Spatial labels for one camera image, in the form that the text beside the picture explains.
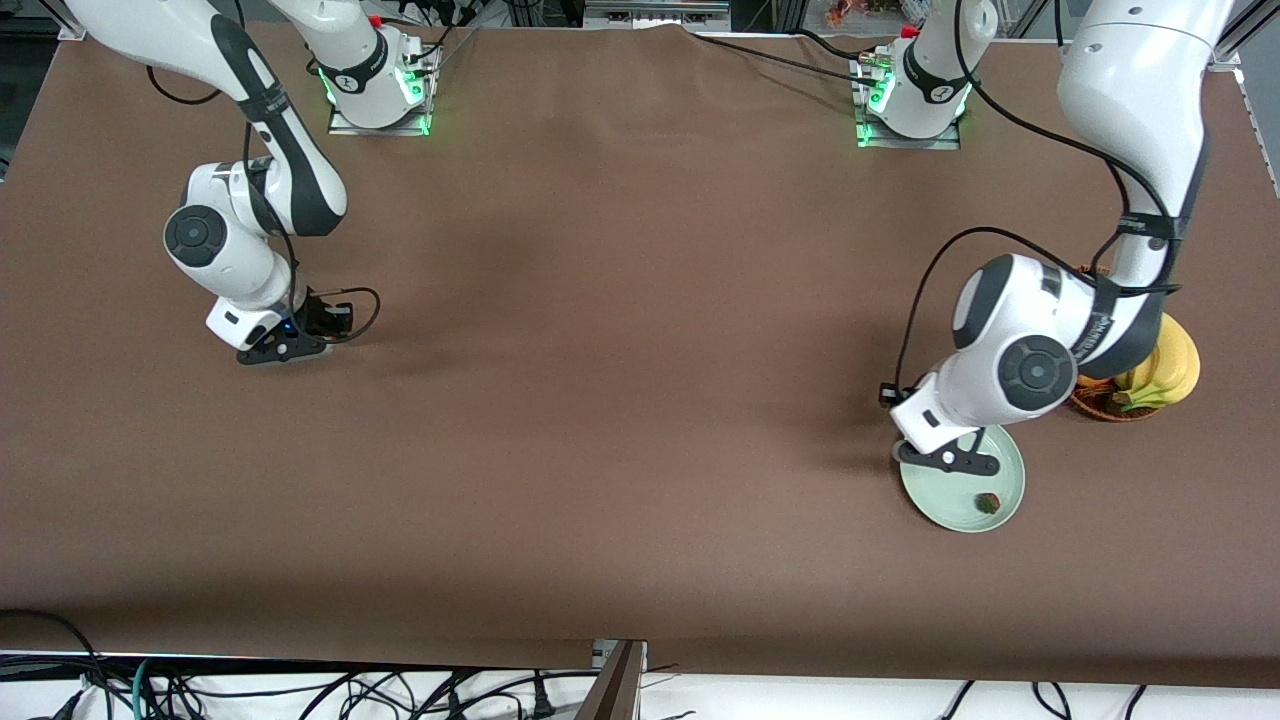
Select pale green round plate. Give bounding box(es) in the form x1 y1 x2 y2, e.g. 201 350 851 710
899 425 1027 534

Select brown wicker basket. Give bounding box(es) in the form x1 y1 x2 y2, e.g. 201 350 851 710
1068 262 1166 423

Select large yellow banana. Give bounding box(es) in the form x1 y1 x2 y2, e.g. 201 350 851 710
1115 312 1201 413

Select brown table cover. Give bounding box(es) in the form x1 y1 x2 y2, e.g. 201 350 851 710
0 18 1280 689

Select orange background object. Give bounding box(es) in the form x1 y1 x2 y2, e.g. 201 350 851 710
825 0 906 26

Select grey metal box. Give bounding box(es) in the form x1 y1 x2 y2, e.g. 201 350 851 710
583 0 733 31

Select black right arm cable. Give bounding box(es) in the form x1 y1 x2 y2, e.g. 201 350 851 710
146 60 382 346

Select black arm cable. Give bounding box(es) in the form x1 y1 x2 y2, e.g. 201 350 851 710
893 0 1186 389
146 60 382 346

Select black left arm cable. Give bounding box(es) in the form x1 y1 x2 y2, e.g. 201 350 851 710
893 0 1186 389

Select black cable on cover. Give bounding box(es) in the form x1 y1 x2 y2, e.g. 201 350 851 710
685 28 881 83

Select brown post with bracket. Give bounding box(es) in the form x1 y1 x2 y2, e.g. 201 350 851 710
575 640 648 720

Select teal floor cable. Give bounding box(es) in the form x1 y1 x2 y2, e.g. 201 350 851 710
130 656 163 720

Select black floor cable with plug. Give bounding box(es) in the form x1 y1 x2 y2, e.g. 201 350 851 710
520 668 557 720

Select aluminium table edge rail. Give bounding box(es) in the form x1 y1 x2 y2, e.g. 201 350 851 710
1237 68 1280 198

